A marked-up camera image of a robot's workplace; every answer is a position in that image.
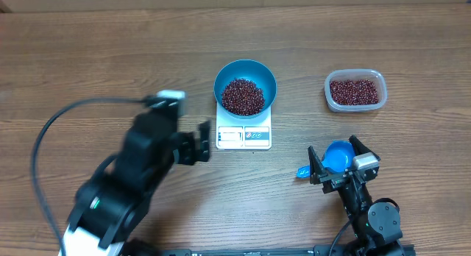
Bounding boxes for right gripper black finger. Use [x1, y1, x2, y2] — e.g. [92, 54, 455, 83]
[308, 146, 327, 185]
[348, 135, 379, 160]

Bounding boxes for blue plastic scoop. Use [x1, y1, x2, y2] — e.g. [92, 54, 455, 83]
[319, 141, 355, 174]

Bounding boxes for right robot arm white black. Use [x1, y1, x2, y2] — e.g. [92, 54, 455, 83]
[308, 135, 406, 255]

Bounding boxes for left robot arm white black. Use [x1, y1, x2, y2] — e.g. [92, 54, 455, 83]
[60, 109, 210, 255]

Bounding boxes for white kitchen scale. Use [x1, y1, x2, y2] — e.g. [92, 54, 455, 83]
[215, 104, 272, 150]

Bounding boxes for red beans in bowl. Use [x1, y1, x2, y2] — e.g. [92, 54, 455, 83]
[222, 78, 265, 116]

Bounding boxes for blue bowl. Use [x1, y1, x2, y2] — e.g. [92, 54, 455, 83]
[213, 60, 277, 118]

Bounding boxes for clear plastic container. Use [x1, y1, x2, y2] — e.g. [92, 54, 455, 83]
[325, 69, 388, 113]

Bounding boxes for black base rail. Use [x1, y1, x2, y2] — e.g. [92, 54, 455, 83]
[121, 239, 417, 256]

